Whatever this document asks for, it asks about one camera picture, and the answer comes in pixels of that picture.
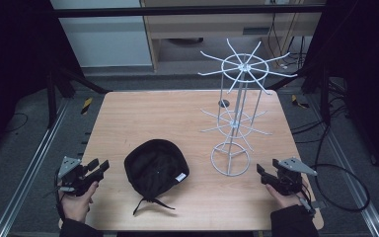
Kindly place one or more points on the white cabinet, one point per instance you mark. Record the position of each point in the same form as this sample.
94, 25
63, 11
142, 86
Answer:
105, 42

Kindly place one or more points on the yellow black striped tape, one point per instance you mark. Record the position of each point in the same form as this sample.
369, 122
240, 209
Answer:
298, 102
86, 106

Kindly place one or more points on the black frame leg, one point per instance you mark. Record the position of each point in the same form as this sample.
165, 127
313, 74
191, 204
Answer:
51, 98
324, 95

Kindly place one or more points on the person's right hand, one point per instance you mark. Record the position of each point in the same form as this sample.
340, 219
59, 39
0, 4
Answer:
284, 198

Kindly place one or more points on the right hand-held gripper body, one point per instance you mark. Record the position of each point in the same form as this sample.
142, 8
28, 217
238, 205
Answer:
289, 176

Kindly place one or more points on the person's left hand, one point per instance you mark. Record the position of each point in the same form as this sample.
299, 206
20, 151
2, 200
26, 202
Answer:
77, 204

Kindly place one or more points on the black cap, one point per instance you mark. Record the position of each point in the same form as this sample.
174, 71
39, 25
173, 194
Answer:
156, 171

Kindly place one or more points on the dark round table grommet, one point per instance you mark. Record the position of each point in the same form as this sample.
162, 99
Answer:
223, 103

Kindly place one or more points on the light wooden desk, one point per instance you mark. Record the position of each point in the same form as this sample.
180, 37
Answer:
210, 28

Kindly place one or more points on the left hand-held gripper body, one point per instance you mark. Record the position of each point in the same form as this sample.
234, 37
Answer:
74, 174

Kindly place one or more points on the black horizontal frame bar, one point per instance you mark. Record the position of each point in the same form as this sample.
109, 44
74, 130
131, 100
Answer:
177, 11

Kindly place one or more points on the aluminium floor rail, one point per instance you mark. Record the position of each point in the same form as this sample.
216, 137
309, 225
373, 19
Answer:
352, 174
33, 164

